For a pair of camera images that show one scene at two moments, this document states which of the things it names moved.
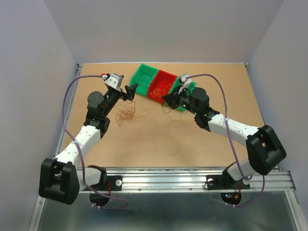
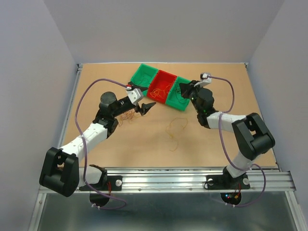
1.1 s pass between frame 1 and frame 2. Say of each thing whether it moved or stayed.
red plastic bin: stayed
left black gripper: moved
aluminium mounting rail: stayed
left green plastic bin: stayed
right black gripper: moved
